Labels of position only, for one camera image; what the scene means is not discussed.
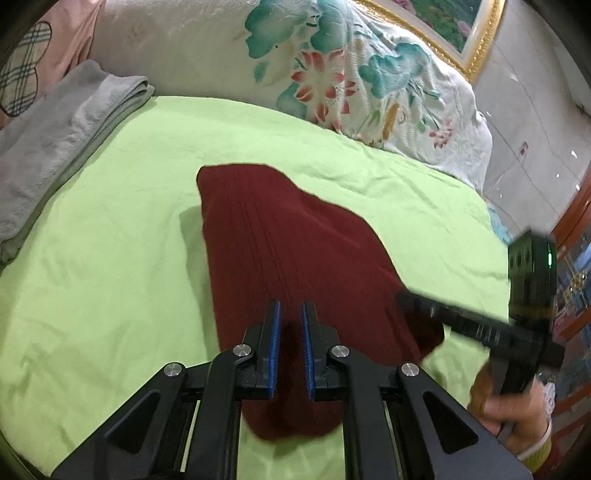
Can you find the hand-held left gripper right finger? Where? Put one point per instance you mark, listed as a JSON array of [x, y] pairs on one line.
[[307, 351]]

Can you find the gold framed floral painting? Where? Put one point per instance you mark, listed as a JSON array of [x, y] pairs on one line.
[[466, 32]]

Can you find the dark red sweater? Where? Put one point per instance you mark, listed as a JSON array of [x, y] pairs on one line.
[[286, 240]]

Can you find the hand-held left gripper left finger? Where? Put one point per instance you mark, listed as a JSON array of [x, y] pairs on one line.
[[275, 346]]

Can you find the person's right hand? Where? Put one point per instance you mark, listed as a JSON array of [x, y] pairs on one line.
[[521, 417]]

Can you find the light blue cloth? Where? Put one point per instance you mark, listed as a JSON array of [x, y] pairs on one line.
[[499, 224]]

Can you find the pink pillow with plaid hearts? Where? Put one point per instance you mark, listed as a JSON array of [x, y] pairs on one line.
[[41, 50]]

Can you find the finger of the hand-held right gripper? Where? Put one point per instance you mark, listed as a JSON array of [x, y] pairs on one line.
[[457, 318]]

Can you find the light green bed sheet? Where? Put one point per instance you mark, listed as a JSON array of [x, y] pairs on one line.
[[111, 240]]

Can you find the wooden cabinet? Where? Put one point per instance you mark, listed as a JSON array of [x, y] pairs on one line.
[[575, 221]]

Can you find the folded grey blanket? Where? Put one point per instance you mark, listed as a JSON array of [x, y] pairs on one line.
[[51, 143]]

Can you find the white floral quilt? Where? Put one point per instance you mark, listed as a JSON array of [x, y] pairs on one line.
[[221, 50]]

